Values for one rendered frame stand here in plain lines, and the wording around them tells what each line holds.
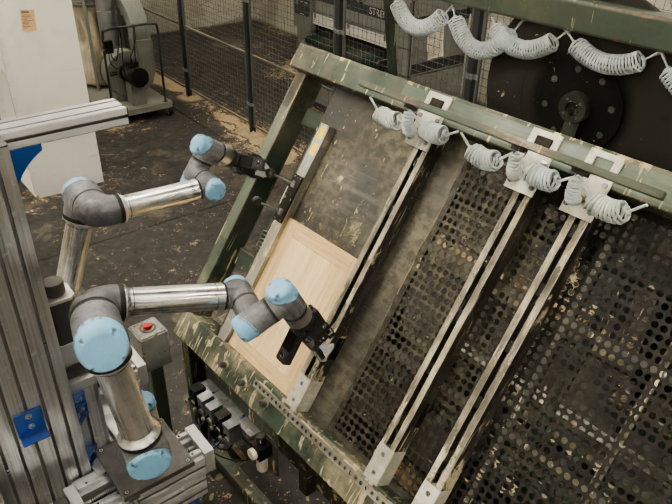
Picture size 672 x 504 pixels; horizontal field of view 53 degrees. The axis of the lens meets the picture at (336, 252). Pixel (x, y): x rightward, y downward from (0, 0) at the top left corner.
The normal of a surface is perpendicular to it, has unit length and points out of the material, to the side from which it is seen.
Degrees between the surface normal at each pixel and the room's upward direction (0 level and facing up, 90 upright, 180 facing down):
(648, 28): 90
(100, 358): 82
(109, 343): 82
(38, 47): 90
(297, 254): 56
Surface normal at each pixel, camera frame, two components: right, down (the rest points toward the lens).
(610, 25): -0.76, 0.33
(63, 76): 0.62, 0.43
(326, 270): -0.62, -0.21
